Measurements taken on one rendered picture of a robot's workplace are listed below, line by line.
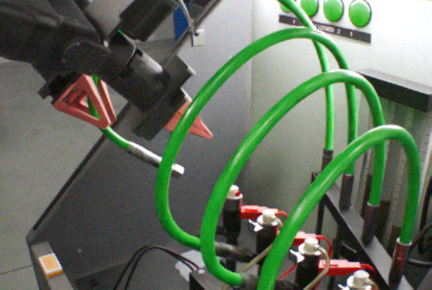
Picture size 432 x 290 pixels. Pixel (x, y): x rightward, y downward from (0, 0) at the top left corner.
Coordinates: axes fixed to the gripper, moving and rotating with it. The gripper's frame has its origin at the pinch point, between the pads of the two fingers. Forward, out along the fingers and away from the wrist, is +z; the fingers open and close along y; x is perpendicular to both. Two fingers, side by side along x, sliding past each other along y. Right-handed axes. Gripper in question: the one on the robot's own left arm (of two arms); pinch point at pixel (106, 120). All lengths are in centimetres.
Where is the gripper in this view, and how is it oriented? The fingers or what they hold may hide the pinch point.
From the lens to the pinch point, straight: 66.7
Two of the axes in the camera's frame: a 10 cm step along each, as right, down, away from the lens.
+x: -7.3, 6.6, 1.9
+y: 0.9, -1.8, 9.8
